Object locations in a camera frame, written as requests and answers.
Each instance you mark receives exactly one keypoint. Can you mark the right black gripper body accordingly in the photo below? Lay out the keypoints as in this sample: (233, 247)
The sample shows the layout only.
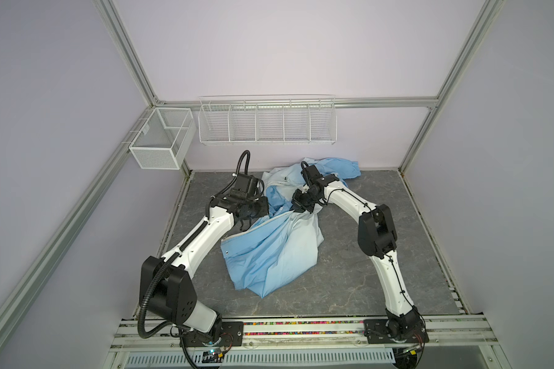
(305, 201)

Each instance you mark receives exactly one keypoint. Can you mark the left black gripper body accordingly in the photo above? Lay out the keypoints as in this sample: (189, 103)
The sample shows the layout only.
(257, 208)

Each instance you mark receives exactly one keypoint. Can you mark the light blue jacket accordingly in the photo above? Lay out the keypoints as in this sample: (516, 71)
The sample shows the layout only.
(279, 247)

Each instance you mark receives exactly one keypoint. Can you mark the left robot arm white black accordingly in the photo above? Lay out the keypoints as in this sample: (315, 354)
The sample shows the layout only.
(167, 296)

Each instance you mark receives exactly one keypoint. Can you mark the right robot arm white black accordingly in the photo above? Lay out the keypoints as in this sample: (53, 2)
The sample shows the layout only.
(377, 239)

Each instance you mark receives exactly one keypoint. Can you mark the small white mesh basket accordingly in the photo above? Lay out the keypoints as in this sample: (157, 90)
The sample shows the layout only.
(164, 139)

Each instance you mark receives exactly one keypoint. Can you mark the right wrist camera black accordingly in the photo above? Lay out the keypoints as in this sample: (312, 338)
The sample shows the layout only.
(311, 174)

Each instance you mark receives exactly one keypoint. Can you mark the long white wire basket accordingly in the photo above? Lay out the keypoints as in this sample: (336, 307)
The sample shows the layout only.
(268, 119)

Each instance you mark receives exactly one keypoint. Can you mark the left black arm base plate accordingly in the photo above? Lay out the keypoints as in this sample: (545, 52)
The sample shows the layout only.
(228, 333)

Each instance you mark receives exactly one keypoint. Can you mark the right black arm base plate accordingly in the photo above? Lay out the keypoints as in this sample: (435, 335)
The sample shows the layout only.
(385, 331)

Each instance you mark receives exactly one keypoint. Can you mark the white slotted cable duct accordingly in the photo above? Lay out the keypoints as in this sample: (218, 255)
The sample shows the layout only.
(264, 358)

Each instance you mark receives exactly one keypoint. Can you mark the aluminium front rail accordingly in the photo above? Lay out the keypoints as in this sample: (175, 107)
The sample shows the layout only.
(306, 333)

